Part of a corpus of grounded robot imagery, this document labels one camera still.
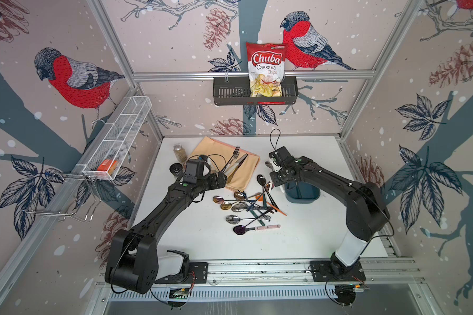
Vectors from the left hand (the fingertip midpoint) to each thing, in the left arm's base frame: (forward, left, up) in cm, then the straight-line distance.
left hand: (221, 174), depth 86 cm
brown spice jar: (+19, +25, -7) cm, 32 cm away
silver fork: (+22, -5, -14) cm, 26 cm away
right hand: (+3, -25, -6) cm, 26 cm away
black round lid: (+6, +23, -4) cm, 24 cm away
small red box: (-8, +38, +18) cm, 43 cm away
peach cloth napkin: (+15, -8, -15) cm, 23 cm away
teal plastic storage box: (-1, -39, -14) cm, 41 cm away
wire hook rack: (-21, +42, +21) cm, 51 cm away
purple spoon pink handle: (-20, -8, -13) cm, 25 cm away
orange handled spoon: (-5, -18, -13) cm, 23 cm away
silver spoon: (-16, -5, -12) cm, 20 cm away
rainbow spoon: (-6, +2, -13) cm, 15 cm away
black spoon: (+5, -19, -13) cm, 24 cm away
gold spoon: (-9, -2, -13) cm, 16 cm away
